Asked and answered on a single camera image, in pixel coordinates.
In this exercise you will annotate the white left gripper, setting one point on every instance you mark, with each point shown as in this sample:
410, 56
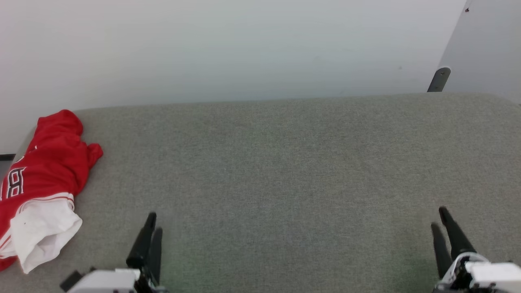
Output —
106, 281

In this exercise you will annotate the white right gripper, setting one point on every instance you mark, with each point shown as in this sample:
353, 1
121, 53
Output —
492, 276

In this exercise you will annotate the red and white basketball jersey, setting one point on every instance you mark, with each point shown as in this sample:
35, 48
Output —
49, 171

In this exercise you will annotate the grey fabric sofa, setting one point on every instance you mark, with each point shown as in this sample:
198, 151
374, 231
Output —
285, 183

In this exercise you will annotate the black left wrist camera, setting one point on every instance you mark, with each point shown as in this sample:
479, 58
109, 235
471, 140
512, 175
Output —
71, 280

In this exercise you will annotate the grey metal bracket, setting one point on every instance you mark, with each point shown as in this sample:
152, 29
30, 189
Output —
438, 79

